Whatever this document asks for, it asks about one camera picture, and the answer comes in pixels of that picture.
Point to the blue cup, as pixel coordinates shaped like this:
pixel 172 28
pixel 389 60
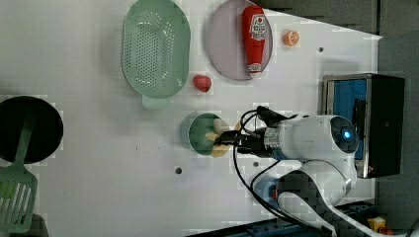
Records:
pixel 265 187

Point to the silver toaster oven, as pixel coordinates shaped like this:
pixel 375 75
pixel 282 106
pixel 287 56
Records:
pixel 374 104

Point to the red plush ketchup bottle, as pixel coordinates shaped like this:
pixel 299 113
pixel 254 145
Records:
pixel 254 31

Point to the orange slice toy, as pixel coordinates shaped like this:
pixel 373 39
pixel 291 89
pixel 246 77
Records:
pixel 291 38

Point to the green mug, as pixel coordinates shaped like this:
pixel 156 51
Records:
pixel 193 130

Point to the green slotted spatula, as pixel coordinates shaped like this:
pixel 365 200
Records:
pixel 19 186

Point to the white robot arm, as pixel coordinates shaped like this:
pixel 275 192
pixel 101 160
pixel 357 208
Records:
pixel 325 147

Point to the yellow red clamp object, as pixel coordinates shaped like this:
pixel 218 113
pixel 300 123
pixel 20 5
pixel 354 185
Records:
pixel 378 225

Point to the peeled toy banana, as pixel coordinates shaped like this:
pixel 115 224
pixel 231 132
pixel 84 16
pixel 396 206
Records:
pixel 220 126

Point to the black round pan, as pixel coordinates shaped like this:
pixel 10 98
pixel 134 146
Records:
pixel 47 131

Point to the blue metal frame rail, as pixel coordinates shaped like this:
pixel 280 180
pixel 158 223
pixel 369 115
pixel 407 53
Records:
pixel 360 211

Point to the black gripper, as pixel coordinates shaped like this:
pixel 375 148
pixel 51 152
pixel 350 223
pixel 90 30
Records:
pixel 255 142

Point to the grey round plate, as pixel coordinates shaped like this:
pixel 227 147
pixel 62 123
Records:
pixel 225 43

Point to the green perforated colander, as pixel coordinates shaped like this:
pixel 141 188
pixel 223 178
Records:
pixel 156 50

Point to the red toy strawberry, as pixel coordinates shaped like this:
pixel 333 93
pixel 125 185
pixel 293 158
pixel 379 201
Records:
pixel 202 83

